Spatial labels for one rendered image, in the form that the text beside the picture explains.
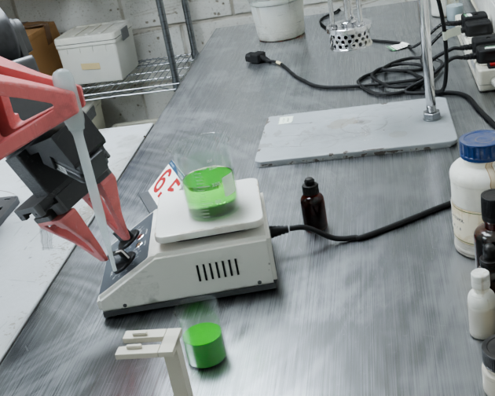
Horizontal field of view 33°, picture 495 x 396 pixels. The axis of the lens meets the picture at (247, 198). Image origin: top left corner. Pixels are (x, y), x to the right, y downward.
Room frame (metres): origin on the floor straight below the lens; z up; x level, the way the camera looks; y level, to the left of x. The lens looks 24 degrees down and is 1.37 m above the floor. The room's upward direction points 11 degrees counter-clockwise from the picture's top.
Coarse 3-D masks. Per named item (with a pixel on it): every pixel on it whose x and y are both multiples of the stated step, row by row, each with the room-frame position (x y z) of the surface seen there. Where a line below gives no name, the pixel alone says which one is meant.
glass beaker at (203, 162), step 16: (176, 144) 0.85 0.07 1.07; (192, 144) 0.86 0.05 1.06; (208, 144) 0.86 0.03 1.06; (224, 144) 0.85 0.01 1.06; (176, 160) 0.82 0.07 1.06; (192, 160) 0.81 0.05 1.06; (208, 160) 0.81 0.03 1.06; (224, 160) 0.81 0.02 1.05; (192, 176) 0.81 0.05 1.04; (208, 176) 0.81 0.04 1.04; (224, 176) 0.81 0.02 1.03; (192, 192) 0.81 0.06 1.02; (208, 192) 0.81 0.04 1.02; (224, 192) 0.81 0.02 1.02; (192, 208) 0.81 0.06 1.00; (208, 208) 0.81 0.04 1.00; (224, 208) 0.81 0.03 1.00
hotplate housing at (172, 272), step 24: (264, 216) 0.84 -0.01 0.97; (192, 240) 0.80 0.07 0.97; (216, 240) 0.79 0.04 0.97; (240, 240) 0.79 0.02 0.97; (264, 240) 0.78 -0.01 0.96; (144, 264) 0.79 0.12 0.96; (168, 264) 0.79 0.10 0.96; (192, 264) 0.79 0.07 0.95; (216, 264) 0.78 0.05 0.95; (240, 264) 0.78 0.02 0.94; (264, 264) 0.78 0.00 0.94; (120, 288) 0.79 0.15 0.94; (144, 288) 0.79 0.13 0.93; (168, 288) 0.79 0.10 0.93; (192, 288) 0.79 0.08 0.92; (216, 288) 0.78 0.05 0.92; (240, 288) 0.79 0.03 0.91; (264, 288) 0.79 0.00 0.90; (120, 312) 0.79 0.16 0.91
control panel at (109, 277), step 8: (152, 216) 0.90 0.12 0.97; (144, 224) 0.89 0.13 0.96; (144, 232) 0.87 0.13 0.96; (136, 240) 0.86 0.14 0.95; (144, 240) 0.84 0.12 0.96; (112, 248) 0.90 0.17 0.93; (128, 248) 0.86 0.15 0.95; (136, 248) 0.84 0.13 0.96; (144, 248) 0.82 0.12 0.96; (136, 256) 0.82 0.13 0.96; (144, 256) 0.80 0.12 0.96; (136, 264) 0.80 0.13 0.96; (104, 272) 0.84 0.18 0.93; (112, 272) 0.83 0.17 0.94; (128, 272) 0.79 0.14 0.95; (104, 280) 0.82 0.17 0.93; (112, 280) 0.80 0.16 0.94; (104, 288) 0.80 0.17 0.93
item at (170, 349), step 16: (128, 336) 0.55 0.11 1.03; (144, 336) 0.54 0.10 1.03; (160, 336) 0.54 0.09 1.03; (176, 336) 0.54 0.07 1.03; (128, 352) 0.53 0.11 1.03; (144, 352) 0.52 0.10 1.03; (160, 352) 0.52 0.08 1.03; (176, 352) 0.53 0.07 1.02; (176, 368) 0.53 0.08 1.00; (176, 384) 0.53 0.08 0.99
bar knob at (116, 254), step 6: (114, 252) 0.83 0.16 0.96; (120, 252) 0.81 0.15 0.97; (132, 252) 0.83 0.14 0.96; (108, 258) 0.83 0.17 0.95; (114, 258) 0.82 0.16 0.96; (120, 258) 0.82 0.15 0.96; (126, 258) 0.81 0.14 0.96; (132, 258) 0.82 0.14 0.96; (120, 264) 0.82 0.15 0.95; (126, 264) 0.81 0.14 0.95; (120, 270) 0.81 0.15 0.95
